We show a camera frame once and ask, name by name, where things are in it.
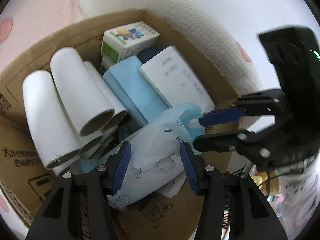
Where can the pink cartoon print blanket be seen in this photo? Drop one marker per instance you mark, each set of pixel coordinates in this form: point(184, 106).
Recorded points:
point(24, 23)

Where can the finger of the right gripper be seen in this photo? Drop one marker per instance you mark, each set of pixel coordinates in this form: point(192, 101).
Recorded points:
point(221, 116)
point(221, 142)

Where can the blue white tissue pack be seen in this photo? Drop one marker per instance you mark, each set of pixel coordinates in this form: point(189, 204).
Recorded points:
point(155, 158)

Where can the dark blue object in box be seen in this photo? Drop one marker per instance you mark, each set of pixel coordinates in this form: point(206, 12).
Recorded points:
point(148, 53)

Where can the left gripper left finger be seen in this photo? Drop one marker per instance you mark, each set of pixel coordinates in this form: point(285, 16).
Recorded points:
point(60, 215)

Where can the person's right hand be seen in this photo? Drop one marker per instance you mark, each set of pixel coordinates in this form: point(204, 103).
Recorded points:
point(301, 198)

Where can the white notebook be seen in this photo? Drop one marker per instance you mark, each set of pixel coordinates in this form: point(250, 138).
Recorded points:
point(175, 81)

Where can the white paper roll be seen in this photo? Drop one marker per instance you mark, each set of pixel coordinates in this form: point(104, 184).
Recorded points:
point(52, 135)
point(89, 141)
point(59, 169)
point(119, 109)
point(85, 103)

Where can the light blue box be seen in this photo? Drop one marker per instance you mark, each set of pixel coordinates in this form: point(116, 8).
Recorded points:
point(142, 102)

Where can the green white cartoon carton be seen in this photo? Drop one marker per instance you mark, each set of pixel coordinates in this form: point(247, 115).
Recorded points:
point(127, 40)

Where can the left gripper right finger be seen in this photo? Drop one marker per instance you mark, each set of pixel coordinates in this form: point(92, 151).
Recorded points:
point(232, 199)

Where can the white paper roll in box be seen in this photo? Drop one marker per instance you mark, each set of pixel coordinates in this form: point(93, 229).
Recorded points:
point(89, 141)
point(59, 169)

